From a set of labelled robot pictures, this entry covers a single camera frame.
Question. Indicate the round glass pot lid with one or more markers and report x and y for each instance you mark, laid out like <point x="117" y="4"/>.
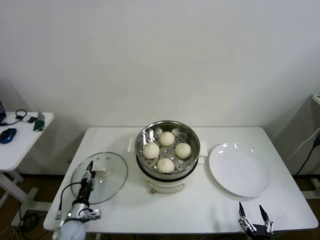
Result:
<point x="117" y="180"/>

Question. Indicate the white steamed baozi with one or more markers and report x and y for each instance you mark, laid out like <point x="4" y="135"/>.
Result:
<point x="165" y="165"/>
<point x="151" y="150"/>
<point x="167" y="138"/>
<point x="183" y="150"/>

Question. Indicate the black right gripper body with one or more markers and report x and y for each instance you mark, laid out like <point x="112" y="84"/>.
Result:
<point x="260" y="233"/>

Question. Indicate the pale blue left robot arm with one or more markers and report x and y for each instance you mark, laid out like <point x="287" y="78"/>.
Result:
<point x="70" y="230"/>

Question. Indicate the white stand foot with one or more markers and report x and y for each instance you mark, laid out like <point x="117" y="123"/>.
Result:
<point x="312" y="195"/>

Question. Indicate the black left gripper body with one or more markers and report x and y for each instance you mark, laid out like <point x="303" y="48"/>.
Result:
<point x="86" y="191"/>

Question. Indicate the white side table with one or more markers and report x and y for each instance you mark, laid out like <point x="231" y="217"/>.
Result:
<point x="20" y="150"/>

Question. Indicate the blue computer mouse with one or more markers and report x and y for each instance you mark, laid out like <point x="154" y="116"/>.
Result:
<point x="7" y="135"/>

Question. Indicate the grey metal stand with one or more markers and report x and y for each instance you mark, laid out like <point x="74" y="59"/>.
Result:
<point x="41" y="116"/>

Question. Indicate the large white plate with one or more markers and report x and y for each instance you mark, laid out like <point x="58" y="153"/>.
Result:
<point x="240" y="170"/>

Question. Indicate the small black device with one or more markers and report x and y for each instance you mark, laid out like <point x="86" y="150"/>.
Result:
<point x="32" y="119"/>

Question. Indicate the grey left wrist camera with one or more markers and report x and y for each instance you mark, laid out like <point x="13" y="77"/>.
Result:
<point x="91" y="215"/>

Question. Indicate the white electric cooking pot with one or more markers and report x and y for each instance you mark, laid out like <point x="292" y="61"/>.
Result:
<point x="165" y="186"/>

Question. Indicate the small white device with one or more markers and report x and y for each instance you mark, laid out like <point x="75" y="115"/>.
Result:
<point x="25" y="118"/>

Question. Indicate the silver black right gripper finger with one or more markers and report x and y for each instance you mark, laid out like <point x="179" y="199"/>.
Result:
<point x="242" y="212"/>
<point x="263" y="215"/>

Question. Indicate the stainless steel steamer basket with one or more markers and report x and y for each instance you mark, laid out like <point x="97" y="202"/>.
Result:
<point x="147" y="135"/>

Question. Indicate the green card holder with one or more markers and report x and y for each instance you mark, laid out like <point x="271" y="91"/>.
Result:
<point x="39" y="124"/>

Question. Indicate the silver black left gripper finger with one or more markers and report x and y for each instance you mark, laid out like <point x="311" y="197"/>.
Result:
<point x="89" y="175"/>
<point x="94" y="177"/>

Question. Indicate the dark laptop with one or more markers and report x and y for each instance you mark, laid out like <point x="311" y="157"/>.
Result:
<point x="2" y="110"/>

